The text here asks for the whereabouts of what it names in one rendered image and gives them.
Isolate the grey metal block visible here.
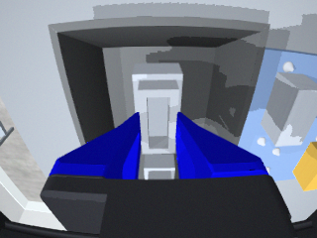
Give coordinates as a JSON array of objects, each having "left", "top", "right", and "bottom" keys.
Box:
[{"left": 261, "top": 72, "right": 317, "bottom": 147}]

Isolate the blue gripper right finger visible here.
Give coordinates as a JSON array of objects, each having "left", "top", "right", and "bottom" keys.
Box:
[{"left": 175, "top": 112, "right": 268, "bottom": 179}]

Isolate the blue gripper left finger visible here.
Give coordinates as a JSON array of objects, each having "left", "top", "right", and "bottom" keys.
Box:
[{"left": 50, "top": 112, "right": 142, "bottom": 179}]

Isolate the grey rectangular block with pocket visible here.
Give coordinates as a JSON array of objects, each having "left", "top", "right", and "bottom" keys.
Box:
[{"left": 144, "top": 154, "right": 175, "bottom": 179}]

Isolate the yellow block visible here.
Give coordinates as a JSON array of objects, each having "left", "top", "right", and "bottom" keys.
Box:
[{"left": 293, "top": 142, "right": 317, "bottom": 191}]

